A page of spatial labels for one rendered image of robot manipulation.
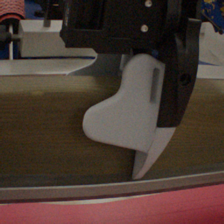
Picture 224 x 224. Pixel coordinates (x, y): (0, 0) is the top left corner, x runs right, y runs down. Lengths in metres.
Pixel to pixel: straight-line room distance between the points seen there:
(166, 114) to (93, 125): 0.04
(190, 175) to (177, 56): 0.11
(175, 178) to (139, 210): 0.10
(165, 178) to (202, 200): 0.14
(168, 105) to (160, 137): 0.02
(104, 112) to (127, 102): 0.02
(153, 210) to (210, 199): 0.07
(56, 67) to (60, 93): 0.22
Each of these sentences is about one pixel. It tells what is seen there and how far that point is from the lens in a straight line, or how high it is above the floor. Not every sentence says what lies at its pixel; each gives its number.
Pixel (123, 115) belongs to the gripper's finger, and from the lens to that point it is 0.26.
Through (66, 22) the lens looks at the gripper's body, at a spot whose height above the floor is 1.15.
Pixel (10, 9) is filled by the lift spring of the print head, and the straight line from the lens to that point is 0.66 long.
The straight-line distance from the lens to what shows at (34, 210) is 0.39.
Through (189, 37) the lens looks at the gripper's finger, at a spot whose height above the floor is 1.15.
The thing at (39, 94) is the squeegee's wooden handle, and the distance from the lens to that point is 0.26.
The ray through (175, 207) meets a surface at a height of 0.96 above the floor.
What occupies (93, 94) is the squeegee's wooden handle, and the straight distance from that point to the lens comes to 0.26.
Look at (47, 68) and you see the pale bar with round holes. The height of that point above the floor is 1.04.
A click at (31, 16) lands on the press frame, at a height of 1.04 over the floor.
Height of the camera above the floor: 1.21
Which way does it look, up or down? 26 degrees down
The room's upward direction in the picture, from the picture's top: 9 degrees clockwise
